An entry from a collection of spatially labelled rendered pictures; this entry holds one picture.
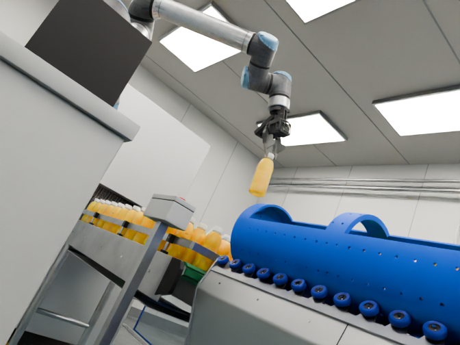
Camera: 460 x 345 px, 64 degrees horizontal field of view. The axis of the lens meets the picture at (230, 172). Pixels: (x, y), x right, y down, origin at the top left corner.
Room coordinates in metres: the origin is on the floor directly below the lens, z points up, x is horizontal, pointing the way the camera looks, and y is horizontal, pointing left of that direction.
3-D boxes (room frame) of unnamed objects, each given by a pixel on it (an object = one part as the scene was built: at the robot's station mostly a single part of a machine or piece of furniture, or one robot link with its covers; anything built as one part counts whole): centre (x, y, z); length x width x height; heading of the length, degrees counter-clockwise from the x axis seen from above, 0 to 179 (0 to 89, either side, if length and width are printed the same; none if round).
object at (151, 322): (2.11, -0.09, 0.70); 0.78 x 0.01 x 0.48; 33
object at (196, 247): (1.50, -0.16, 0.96); 0.40 x 0.01 x 0.03; 123
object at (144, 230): (2.07, 0.45, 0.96); 1.60 x 0.01 x 0.03; 33
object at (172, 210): (1.45, 0.15, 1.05); 0.20 x 0.10 x 0.10; 33
